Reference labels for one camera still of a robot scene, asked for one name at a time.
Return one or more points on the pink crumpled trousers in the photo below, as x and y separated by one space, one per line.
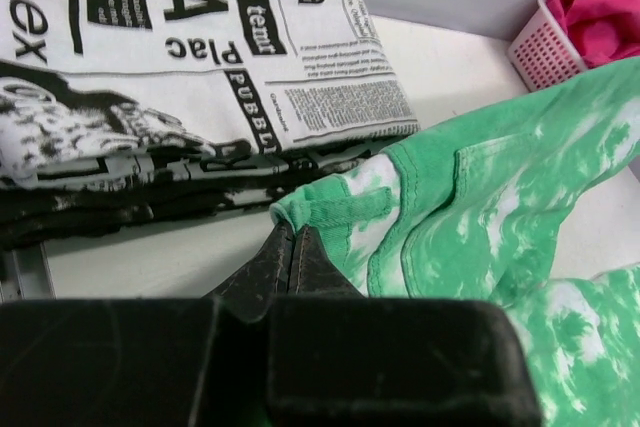
602 31

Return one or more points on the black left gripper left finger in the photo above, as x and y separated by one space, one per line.
248 292

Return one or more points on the green white tie-dye trousers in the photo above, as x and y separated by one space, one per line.
471 209

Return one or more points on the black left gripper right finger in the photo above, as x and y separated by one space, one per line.
314 273

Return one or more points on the white plastic basket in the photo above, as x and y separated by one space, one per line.
542 53

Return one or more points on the newspaper print folded trousers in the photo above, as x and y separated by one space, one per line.
127 112

